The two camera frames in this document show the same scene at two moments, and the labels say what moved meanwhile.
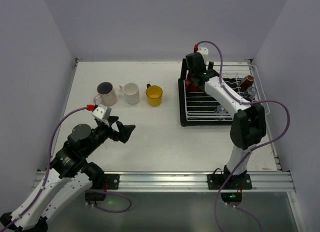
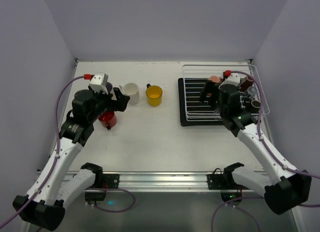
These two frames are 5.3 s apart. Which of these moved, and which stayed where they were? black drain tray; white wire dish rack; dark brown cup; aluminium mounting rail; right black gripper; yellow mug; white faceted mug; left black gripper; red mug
Moved: red mug; left black gripper; right black gripper
Stayed: black drain tray; white faceted mug; white wire dish rack; dark brown cup; aluminium mounting rail; yellow mug
